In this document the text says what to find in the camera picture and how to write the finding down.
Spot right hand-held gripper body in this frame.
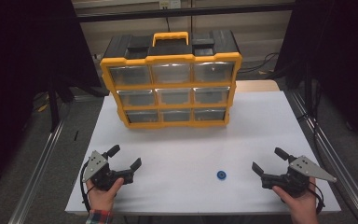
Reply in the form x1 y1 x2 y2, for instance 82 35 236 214
260 154 337 199

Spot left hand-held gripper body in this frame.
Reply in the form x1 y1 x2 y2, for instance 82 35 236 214
82 150 135 191

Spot clear plastic drawer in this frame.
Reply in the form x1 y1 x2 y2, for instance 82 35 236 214
160 108 192 123

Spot yellow black drawer organizer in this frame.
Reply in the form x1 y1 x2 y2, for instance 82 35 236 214
100 29 243 130

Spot person's left hand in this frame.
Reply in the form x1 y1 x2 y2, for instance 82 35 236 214
86 176 126 213

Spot person's right hand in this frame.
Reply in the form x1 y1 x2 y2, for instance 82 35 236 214
271 177 320 218

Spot black stand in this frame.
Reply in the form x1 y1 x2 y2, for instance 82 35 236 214
46 69 106 133

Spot grid of clear organizer drawers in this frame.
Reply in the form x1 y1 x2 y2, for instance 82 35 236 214
108 62 236 124

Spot black curtain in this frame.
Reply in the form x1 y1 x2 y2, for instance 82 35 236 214
273 0 358 157
0 0 103 200

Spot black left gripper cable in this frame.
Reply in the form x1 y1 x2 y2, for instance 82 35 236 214
79 161 91 213

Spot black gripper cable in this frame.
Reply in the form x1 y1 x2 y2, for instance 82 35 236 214
79 161 91 213
307 181 326 216

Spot aluminium floor rail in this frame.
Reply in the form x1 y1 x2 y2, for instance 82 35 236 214
287 90 358 224
7 119 68 224

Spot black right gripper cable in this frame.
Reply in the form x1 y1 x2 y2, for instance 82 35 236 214
307 181 326 216

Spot black floor cables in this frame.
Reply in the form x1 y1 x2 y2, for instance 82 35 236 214
237 51 281 76

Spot white wall socket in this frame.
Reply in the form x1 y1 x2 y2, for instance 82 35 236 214
158 0 182 9

